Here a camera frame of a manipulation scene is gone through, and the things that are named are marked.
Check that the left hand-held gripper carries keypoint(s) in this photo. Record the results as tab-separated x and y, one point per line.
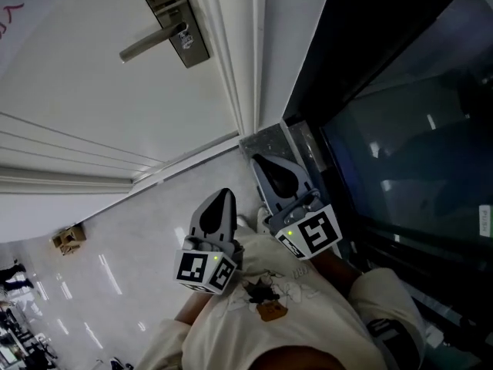
192	270

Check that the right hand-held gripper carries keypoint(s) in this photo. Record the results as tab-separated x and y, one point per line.
317	231

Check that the dark metal door lock plate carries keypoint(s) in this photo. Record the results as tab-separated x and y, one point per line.
192	48

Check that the silver key with keyring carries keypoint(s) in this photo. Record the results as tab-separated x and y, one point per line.
185	39

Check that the person's right forearm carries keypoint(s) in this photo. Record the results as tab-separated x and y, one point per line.
335	272

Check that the person's left forearm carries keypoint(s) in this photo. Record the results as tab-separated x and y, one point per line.
194	308

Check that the black framed glass door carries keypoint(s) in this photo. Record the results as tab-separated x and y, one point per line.
404	129

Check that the white panelled door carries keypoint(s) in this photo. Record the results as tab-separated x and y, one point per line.
96	91

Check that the cream printed t-shirt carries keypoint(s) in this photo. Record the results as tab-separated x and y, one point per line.
308	314

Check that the small cardboard box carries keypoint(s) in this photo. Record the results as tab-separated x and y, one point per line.
69	239

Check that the white push sticker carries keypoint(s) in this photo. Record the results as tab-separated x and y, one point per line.
486	220

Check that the white poster with red marks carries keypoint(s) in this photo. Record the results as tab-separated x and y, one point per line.
23	17

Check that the grey marble frame base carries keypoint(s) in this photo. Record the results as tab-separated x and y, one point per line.
269	139

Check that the white door frame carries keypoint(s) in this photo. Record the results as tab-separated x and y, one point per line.
246	52

